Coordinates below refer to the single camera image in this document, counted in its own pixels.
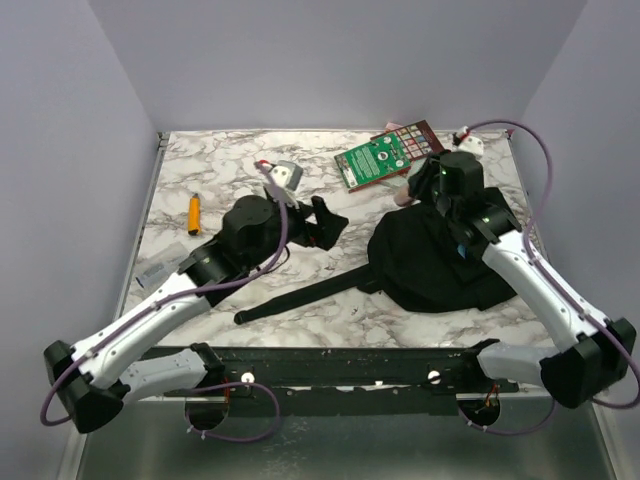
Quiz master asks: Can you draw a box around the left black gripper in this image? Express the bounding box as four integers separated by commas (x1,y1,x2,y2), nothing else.
245,191,349,271

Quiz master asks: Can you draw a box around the black student backpack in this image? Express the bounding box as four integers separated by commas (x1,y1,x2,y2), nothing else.
234,203,516,325

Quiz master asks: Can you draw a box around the pink cap small bottle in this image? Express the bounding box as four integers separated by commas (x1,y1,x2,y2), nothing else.
394,189,415,207

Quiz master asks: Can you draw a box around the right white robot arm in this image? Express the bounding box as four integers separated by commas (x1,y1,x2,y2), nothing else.
408,150,639,408

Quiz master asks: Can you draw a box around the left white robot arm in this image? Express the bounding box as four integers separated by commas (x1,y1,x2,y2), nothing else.
43,195,349,433

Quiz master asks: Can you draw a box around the grey notebook under books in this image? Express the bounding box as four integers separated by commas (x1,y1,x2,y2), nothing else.
381,174,409,194

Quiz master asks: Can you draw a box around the dark red book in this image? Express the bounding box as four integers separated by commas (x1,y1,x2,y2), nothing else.
370,120,444,174

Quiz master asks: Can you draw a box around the green book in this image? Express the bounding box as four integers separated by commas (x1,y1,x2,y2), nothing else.
334,133,411,193

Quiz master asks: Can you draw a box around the orange utility knife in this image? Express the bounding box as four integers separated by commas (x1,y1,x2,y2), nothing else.
187,193,201,236

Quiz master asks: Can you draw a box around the clear plastic screw box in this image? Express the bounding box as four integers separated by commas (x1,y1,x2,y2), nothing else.
134,242,189,291

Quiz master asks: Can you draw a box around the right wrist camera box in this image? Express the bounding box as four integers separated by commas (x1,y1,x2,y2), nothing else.
452,126,484,160

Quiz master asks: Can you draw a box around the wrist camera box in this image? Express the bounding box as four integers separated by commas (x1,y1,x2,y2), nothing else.
270,161,304,192
452,126,484,160

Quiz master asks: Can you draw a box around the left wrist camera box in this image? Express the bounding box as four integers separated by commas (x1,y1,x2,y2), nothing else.
270,161,304,192

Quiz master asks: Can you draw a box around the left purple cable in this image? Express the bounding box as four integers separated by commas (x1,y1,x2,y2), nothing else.
39,160,289,443

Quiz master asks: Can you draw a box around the purple cable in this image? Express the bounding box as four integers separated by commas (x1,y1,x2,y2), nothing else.
457,118,640,437
39,160,289,443

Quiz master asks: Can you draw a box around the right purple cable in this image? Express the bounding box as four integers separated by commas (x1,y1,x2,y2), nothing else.
457,118,640,437

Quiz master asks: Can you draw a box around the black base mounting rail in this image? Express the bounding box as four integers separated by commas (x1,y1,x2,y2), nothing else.
164,344,521,419

